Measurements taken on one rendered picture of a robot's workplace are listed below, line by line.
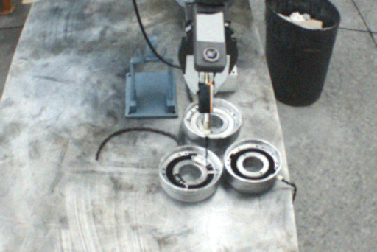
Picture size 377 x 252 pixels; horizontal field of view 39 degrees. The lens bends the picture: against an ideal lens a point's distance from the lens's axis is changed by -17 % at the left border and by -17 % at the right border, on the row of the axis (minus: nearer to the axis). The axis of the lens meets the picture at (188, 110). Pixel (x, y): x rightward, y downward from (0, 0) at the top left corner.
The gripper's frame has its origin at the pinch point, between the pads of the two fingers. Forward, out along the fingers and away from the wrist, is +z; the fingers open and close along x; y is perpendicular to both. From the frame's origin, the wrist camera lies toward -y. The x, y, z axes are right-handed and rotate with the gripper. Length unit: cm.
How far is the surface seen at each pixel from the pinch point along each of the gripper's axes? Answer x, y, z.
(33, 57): 37.3, 29.0, 13.2
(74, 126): 24.2, 5.5, 13.2
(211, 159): -1.2, -5.9, 10.3
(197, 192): 1.8, -13.9, 9.7
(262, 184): -9.4, -12.6, 10.1
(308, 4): -60, 124, 58
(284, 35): -42, 98, 58
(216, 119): -3.2, 5.0, 11.4
